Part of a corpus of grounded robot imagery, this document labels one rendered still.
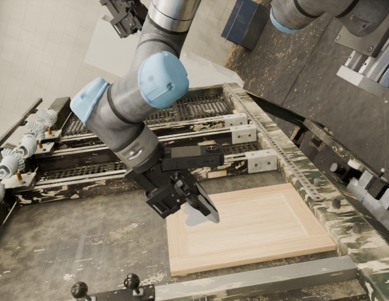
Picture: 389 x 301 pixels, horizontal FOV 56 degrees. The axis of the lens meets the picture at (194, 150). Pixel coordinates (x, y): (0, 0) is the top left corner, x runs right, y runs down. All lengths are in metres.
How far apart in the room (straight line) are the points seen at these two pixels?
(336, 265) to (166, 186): 0.57
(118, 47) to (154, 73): 4.33
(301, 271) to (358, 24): 0.69
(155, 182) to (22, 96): 6.21
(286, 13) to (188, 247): 0.76
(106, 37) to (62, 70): 1.83
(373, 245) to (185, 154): 0.67
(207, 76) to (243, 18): 0.94
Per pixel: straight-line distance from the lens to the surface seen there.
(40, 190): 1.58
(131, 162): 0.63
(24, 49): 6.59
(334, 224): 1.19
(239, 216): 1.26
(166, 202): 0.68
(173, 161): 0.64
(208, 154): 0.64
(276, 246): 1.14
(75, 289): 0.91
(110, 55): 4.88
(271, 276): 1.02
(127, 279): 0.89
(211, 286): 1.00
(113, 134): 0.61
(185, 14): 0.60
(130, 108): 0.56
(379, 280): 1.04
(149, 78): 0.53
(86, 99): 0.59
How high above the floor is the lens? 1.64
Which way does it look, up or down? 16 degrees down
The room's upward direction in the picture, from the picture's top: 70 degrees counter-clockwise
